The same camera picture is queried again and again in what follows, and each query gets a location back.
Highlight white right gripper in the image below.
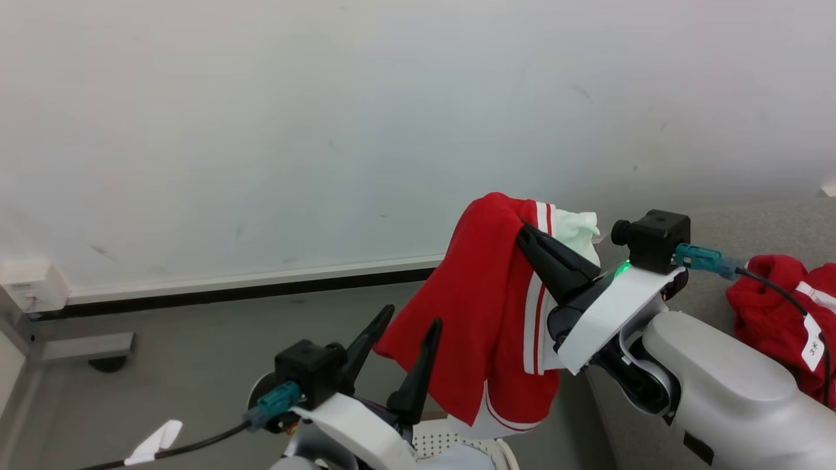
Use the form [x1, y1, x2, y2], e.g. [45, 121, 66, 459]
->
[515, 219, 688, 377]

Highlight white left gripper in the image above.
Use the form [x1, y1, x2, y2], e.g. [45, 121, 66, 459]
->
[291, 304, 443, 470]

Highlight red and white striped garment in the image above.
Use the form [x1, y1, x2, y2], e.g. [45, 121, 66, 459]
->
[372, 191, 602, 440]

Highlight plain red garment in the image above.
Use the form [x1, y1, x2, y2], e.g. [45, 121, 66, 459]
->
[726, 254, 836, 409]

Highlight grey fabric sofa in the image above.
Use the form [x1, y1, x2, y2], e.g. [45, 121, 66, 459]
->
[584, 195, 836, 470]

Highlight cream plastic laundry basket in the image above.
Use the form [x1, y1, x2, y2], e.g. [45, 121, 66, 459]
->
[410, 418, 521, 470]

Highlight white and black baseboard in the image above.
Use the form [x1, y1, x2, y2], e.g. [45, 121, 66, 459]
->
[26, 254, 449, 322]

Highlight black caster foot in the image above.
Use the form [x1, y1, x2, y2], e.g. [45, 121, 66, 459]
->
[88, 355, 129, 375]

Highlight black cable with teal plug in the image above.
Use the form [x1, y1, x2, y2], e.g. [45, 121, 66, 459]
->
[77, 381, 302, 470]
[674, 242, 834, 409]

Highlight white cable tag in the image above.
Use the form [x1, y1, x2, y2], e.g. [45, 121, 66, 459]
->
[123, 419, 184, 466]

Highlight white wall socket box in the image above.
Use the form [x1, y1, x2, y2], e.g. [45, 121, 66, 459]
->
[0, 258, 71, 315]

